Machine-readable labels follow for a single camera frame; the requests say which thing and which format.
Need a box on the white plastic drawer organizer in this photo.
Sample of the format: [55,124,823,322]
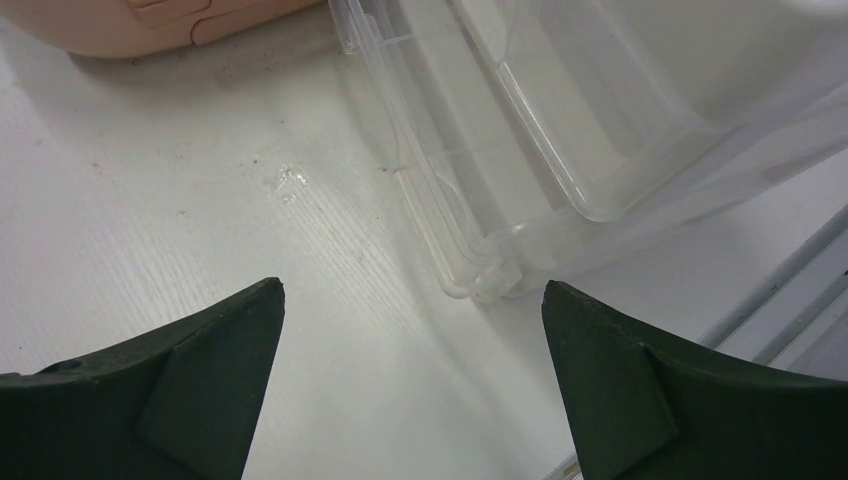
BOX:
[330,1,847,302]

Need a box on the pink hard-shell suitcase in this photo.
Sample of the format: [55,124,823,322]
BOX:
[1,0,315,59]

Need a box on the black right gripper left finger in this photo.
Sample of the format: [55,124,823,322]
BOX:
[1,277,285,479]

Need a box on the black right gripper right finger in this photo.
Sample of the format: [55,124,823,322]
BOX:
[541,281,847,479]

